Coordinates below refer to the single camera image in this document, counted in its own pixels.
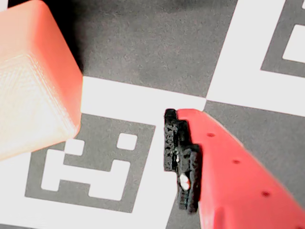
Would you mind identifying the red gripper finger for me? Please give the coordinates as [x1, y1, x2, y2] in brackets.
[163, 108, 305, 229]

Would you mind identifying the orange cube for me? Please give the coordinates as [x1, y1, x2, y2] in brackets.
[0, 0, 84, 162]

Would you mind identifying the black white marker checkerboard mat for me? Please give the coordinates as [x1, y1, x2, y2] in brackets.
[0, 0, 305, 229]

